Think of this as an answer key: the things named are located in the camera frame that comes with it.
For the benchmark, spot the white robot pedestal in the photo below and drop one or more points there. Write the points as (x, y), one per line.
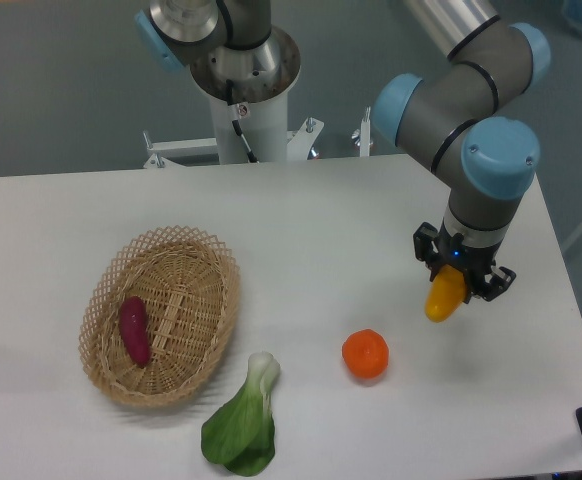
(247, 93)

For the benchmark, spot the green bok choy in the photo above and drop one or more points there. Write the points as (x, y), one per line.
(240, 435)

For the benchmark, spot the woven wicker basket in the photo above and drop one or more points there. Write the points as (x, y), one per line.
(189, 282)

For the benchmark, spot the orange persimmon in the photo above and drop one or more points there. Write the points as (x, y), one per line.
(366, 354)

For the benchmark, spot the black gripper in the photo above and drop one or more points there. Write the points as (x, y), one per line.
(436, 250)

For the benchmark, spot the yellow mango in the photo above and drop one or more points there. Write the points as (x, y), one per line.
(448, 291)

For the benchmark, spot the purple sweet potato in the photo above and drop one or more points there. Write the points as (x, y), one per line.
(132, 327)

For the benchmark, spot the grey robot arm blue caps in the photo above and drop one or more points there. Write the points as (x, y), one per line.
(451, 127)

